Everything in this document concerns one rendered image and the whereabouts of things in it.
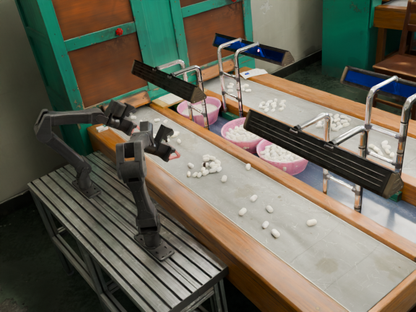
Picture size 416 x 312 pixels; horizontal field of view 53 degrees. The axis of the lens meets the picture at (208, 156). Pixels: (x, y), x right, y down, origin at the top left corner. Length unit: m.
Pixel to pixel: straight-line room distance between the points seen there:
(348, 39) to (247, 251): 3.40
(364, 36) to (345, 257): 3.24
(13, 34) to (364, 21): 3.08
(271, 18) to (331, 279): 3.47
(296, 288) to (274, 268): 0.11
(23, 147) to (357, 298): 2.57
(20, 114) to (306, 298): 2.45
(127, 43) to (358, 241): 1.68
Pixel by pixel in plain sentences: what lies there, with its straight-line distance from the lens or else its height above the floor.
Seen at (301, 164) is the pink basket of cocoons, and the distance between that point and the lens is 1.94.
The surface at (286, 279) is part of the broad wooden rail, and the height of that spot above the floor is 0.76.
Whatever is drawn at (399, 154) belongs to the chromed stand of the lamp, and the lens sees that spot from 1.74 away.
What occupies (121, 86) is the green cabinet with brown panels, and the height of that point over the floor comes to 0.92.
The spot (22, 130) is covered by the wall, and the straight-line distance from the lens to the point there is 3.27.
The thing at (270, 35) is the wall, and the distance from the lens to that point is 4.57.
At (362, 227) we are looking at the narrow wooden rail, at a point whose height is 0.76.
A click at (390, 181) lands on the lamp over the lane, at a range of 1.25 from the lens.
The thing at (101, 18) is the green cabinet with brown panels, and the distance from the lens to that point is 2.47.
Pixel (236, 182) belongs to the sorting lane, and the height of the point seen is 0.74.
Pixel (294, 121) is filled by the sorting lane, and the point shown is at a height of 0.74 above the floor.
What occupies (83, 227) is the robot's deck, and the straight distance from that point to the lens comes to 1.91.
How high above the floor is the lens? 1.80
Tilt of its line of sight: 31 degrees down
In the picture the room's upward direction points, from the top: 8 degrees counter-clockwise
